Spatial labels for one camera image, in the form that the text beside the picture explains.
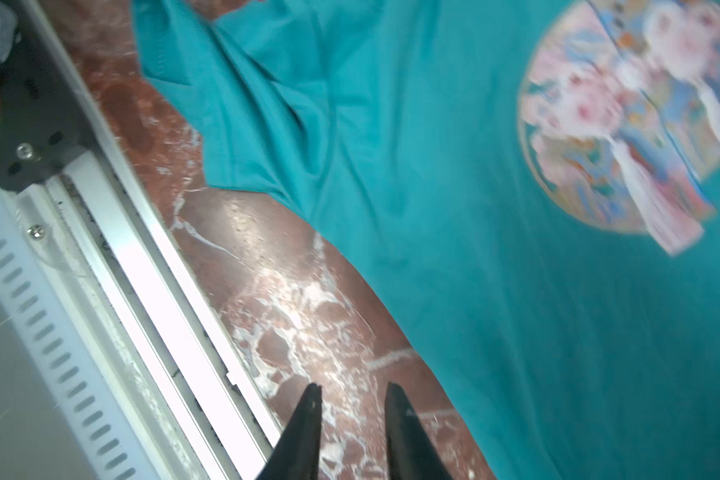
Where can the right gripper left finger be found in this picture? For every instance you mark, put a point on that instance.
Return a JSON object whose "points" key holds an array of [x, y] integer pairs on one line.
{"points": [[297, 453]]}

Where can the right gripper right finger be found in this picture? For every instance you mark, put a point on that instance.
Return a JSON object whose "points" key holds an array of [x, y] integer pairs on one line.
{"points": [[410, 452]]}

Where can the teal printed t-shirt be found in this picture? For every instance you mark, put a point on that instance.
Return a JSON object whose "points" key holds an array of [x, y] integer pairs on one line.
{"points": [[391, 127]]}

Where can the aluminium front rail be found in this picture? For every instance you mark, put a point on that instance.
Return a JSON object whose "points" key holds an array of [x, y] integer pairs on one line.
{"points": [[179, 338]]}

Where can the slotted white cable duct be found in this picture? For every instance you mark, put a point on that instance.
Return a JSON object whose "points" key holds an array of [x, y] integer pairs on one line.
{"points": [[58, 418]]}

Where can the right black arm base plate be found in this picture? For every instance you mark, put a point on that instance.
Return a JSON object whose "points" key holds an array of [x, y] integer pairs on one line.
{"points": [[43, 127]]}

